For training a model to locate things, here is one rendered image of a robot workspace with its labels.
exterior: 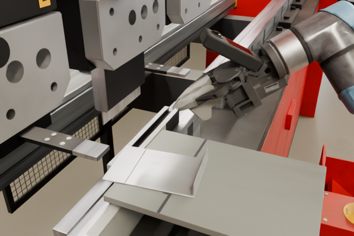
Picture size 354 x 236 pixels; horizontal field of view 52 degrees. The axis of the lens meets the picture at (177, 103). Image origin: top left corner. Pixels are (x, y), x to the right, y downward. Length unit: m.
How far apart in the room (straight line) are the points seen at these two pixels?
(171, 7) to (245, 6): 2.13
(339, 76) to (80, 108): 0.53
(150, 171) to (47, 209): 1.53
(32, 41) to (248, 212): 0.32
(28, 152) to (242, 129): 0.47
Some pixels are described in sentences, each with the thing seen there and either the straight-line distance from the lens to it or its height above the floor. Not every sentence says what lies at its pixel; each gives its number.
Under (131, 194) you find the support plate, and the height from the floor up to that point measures 1.00.
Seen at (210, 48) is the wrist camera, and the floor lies 1.12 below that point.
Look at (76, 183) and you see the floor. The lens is 2.15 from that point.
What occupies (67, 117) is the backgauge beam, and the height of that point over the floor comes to 0.94.
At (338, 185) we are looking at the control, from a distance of 0.99.
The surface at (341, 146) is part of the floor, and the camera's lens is 2.59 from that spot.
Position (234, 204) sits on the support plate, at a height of 1.00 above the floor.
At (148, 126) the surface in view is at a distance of 0.63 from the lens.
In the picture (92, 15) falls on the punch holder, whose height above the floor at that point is 1.24.
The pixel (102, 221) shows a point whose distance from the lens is 0.51.
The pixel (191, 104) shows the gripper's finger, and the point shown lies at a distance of 0.67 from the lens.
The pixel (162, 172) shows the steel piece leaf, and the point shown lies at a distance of 0.52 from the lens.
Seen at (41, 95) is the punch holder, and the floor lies 1.19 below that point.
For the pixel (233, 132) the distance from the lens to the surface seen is 0.86.
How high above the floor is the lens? 1.32
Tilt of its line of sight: 27 degrees down
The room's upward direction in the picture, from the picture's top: straight up
